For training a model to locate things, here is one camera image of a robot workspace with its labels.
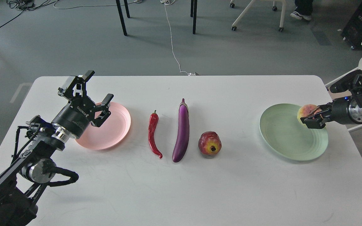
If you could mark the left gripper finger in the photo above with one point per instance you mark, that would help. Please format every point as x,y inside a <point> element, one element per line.
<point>75,86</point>
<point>100,113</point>

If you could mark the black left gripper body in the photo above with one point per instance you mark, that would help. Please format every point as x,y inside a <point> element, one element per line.
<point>76,117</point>

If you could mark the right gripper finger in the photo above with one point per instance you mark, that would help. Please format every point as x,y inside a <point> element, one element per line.
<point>314,122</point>
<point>326,111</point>

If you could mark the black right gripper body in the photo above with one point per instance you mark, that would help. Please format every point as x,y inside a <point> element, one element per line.
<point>344,111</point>

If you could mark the yellow pink apple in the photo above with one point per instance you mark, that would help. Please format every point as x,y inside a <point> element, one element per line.
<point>307,110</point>

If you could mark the red chili pepper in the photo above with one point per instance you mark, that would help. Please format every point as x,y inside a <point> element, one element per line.
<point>153,121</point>

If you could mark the purple eggplant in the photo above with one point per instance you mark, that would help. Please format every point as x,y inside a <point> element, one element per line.
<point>183,131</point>

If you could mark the red yellow apple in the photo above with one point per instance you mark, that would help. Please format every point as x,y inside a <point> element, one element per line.
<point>209,143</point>

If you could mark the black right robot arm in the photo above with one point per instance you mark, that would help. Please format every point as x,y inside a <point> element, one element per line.
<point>352,83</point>

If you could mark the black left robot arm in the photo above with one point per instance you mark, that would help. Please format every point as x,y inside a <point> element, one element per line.
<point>32,170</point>

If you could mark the pink plate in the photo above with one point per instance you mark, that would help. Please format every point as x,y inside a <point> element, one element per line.
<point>112,131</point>

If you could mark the light green plate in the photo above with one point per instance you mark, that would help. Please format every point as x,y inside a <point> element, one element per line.
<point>288,137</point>

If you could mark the black table leg left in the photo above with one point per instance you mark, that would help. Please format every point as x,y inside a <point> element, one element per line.
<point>121,16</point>

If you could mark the black table leg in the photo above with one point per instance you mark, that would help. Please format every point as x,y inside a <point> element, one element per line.
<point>121,16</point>
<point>193,14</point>

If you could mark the white sneaker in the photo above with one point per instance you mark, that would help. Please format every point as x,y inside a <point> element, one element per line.
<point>299,16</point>

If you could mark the white rolling chair base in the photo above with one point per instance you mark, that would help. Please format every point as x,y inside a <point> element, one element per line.
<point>277,5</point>

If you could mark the black table leg right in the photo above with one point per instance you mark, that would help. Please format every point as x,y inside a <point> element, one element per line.
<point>193,14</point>

